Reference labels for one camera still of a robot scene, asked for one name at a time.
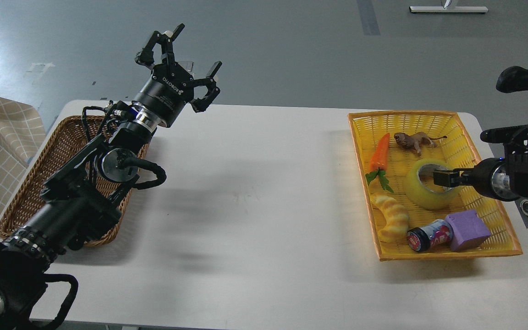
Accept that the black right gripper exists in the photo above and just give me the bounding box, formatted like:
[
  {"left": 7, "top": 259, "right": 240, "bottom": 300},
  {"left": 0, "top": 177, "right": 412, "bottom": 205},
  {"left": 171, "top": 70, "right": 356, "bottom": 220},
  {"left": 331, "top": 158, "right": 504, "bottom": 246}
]
[{"left": 432, "top": 158, "right": 520, "bottom": 201}]

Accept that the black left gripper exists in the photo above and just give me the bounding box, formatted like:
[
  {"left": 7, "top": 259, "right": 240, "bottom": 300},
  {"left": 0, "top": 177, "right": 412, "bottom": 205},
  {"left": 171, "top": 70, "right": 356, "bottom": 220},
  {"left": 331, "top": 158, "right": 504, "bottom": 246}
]
[{"left": 133, "top": 23, "right": 222, "bottom": 127}]

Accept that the yellow tape roll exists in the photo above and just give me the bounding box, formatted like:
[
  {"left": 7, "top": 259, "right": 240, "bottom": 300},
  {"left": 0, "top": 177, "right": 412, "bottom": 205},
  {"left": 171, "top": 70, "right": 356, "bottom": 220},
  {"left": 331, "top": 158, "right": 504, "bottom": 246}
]
[{"left": 403, "top": 158, "right": 461, "bottom": 210}]

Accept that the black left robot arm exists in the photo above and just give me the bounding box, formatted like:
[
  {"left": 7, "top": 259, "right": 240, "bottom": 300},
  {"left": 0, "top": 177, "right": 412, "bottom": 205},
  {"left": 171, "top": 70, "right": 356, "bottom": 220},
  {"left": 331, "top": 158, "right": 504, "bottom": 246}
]
[{"left": 0, "top": 23, "right": 222, "bottom": 330}]

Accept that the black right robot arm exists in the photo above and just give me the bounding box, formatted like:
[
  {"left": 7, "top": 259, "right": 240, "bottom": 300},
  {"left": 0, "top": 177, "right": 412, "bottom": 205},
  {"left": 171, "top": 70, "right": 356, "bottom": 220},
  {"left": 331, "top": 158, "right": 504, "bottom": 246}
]
[{"left": 434, "top": 125, "right": 528, "bottom": 216}]

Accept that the brown toy lion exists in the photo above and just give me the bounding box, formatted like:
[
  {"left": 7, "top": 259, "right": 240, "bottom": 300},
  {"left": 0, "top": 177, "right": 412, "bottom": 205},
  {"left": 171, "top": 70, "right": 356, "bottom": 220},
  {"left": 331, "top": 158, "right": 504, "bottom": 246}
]
[{"left": 394, "top": 132, "right": 448, "bottom": 156}]

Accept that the yellow plastic basket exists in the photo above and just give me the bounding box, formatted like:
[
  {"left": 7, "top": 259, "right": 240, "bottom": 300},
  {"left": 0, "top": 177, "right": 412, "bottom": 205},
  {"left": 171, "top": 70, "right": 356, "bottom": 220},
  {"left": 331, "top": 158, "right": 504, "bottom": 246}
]
[{"left": 348, "top": 110, "right": 523, "bottom": 261}]

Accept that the small red black can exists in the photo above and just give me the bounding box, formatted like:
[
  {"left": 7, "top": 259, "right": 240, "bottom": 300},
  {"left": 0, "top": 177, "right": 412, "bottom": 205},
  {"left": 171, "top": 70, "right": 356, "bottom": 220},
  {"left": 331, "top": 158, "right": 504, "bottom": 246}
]
[{"left": 406, "top": 219, "right": 453, "bottom": 252}]

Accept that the purple sponge block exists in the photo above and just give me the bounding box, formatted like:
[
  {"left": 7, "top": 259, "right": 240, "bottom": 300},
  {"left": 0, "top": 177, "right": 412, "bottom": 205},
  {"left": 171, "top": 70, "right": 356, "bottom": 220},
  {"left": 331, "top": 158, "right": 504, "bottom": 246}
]
[{"left": 444, "top": 209, "right": 492, "bottom": 252}]

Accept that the yellow toy croissant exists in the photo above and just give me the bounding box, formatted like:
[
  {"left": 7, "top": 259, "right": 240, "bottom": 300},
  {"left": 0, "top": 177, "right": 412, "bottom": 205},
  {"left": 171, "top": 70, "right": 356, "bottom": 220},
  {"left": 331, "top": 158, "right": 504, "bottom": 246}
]
[{"left": 370, "top": 193, "right": 409, "bottom": 243}]

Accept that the orange toy carrot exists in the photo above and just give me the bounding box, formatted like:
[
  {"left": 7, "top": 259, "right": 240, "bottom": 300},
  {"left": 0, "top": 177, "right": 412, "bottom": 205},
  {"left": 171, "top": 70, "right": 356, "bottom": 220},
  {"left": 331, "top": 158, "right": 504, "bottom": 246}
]
[{"left": 365, "top": 133, "right": 394, "bottom": 193}]

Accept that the brown wicker basket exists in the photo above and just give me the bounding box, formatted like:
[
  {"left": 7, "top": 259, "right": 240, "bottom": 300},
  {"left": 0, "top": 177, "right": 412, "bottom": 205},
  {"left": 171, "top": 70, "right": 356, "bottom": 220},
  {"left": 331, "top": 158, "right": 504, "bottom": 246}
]
[{"left": 0, "top": 115, "right": 133, "bottom": 247}]

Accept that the white stand base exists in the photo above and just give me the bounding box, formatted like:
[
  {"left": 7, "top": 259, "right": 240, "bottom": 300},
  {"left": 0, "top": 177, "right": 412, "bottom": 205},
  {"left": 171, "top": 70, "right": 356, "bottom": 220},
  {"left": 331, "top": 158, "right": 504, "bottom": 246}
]
[{"left": 408, "top": 0, "right": 489, "bottom": 14}]

